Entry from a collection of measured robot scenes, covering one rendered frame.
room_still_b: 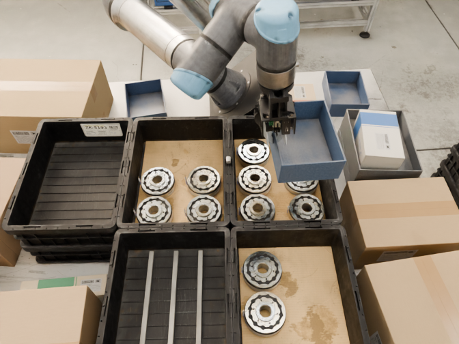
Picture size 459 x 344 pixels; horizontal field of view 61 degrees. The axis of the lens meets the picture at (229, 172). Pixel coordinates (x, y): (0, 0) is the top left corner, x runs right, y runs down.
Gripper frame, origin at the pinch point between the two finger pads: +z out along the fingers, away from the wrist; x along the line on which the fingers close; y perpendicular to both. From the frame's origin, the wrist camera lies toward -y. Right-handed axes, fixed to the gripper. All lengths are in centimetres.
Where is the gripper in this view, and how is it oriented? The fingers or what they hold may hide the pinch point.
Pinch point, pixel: (274, 136)
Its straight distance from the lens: 94.3
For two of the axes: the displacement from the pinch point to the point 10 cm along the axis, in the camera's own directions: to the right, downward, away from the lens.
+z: 0.9, 5.8, 8.1
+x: 9.9, -1.0, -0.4
